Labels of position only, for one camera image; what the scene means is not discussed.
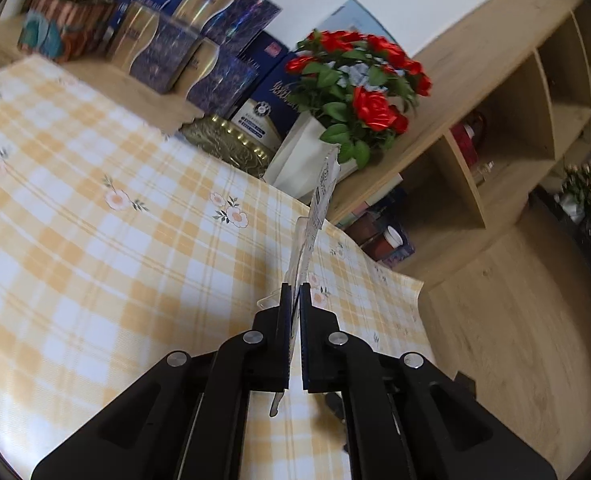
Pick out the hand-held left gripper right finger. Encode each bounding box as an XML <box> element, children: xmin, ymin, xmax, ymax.
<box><xmin>299</xmin><ymin>283</ymin><xmax>559</xmax><ymax>480</ymax></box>

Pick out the gold embossed tray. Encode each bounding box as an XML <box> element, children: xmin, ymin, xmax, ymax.
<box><xmin>179</xmin><ymin>115</ymin><xmax>276</xmax><ymax>180</ymax></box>

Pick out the blue purple small box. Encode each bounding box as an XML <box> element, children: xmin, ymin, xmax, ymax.
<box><xmin>385</xmin><ymin>230</ymin><xmax>417</xmax><ymax>267</ymax></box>

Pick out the red artificial rose plant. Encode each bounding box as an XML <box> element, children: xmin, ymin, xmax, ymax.
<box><xmin>285</xmin><ymin>30</ymin><xmax>433</xmax><ymax>171</ymax></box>

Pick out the colourful patterned box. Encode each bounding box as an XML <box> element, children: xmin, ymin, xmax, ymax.
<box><xmin>28</xmin><ymin>0</ymin><xmax>118</xmax><ymax>58</ymax></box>

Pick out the red cup with white lid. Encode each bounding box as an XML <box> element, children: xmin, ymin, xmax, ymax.
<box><xmin>365</xmin><ymin>225</ymin><xmax>406</xmax><ymax>262</ymax></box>

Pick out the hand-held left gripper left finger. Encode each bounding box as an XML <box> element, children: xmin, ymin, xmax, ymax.
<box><xmin>30</xmin><ymin>283</ymin><xmax>293</xmax><ymax>480</ymax></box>

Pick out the teal patterned box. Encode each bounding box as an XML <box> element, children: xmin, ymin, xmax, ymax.
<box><xmin>18</xmin><ymin>12</ymin><xmax>68</xmax><ymax>64</ymax></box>

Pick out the gold blue gift box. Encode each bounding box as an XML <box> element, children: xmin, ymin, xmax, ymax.
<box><xmin>174</xmin><ymin>0</ymin><xmax>282</xmax><ymax>56</ymax></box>
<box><xmin>108</xmin><ymin>2</ymin><xmax>201</xmax><ymax>95</ymax></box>
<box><xmin>185</xmin><ymin>42</ymin><xmax>258</xmax><ymax>117</ymax></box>

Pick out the light blue white box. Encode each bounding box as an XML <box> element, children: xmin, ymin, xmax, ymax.
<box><xmin>325</xmin><ymin>0</ymin><xmax>382</xmax><ymax>36</ymax></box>

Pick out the small glass bottle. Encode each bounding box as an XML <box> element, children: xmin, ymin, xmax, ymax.
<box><xmin>473</xmin><ymin>160</ymin><xmax>497</xmax><ymax>187</ymax></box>

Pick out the clear blister pack with card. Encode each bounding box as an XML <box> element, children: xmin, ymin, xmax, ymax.
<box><xmin>258</xmin><ymin>144</ymin><xmax>342</xmax><ymax>418</ymax></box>

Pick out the red box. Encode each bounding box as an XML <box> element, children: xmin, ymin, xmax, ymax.
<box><xmin>449</xmin><ymin>112</ymin><xmax>490</xmax><ymax>168</ymax></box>

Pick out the peach flower bouquet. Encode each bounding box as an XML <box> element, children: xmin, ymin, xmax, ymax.
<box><xmin>560</xmin><ymin>160</ymin><xmax>591</xmax><ymax>221</ymax></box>

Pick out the wooden shelf unit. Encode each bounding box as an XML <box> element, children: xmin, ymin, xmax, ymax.
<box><xmin>325</xmin><ymin>0</ymin><xmax>591</xmax><ymax>281</ymax></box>

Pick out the white flower pot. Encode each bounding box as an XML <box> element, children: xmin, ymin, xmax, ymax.
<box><xmin>264</xmin><ymin>112</ymin><xmax>359</xmax><ymax>201</ymax></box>

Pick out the yellow plaid floral tablecloth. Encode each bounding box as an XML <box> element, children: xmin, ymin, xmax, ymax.
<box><xmin>0</xmin><ymin>55</ymin><xmax>423</xmax><ymax>480</ymax></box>

